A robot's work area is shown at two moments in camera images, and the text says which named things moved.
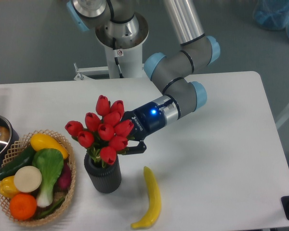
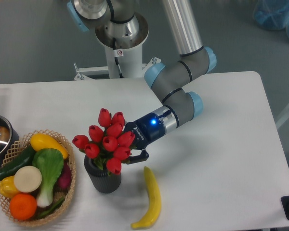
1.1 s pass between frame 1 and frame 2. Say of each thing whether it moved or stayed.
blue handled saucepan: stayed
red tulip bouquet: moved
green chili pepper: stayed
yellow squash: stayed
